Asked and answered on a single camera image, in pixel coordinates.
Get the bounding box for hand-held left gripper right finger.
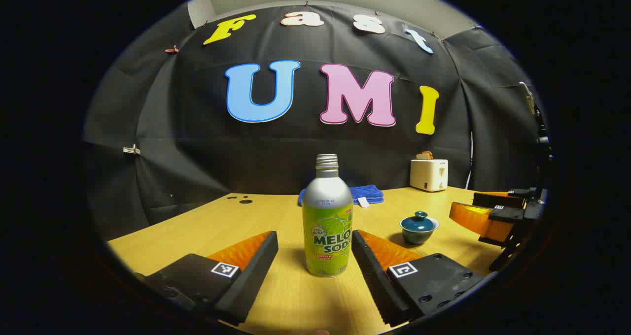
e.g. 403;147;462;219
351;229;486;328

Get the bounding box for white toaster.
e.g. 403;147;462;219
410;159;449;193

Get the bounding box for thin white cable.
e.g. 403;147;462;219
465;131;475;190

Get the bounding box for teal teacup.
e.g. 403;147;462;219
400;218;439;245

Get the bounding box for black backdrop cloth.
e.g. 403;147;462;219
84;0;543;239

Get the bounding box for blue towel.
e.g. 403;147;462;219
298;184;385;206

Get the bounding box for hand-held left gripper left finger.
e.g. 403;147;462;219
133;231;279;327

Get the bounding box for teal teacup lid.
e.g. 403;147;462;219
400;211;440;232

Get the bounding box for green label water bottle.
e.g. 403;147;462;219
302;154;354;278

